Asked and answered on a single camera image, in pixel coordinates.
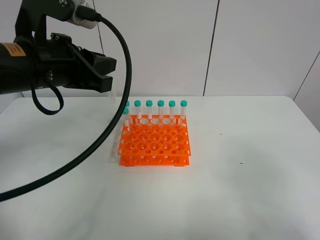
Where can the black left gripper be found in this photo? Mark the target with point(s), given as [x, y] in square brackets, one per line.
[72, 66]

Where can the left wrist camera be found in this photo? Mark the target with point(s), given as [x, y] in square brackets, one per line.
[31, 22]

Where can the second row tube left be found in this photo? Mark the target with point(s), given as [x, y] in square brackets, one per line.
[126, 115]

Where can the teal capped test tube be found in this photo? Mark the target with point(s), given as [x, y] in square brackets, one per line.
[112, 95]

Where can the back row tube far right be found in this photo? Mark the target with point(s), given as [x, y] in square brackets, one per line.
[183, 108]

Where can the orange test tube rack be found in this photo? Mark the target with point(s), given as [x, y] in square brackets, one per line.
[155, 142]

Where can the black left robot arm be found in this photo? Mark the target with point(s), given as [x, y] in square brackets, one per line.
[24, 65]

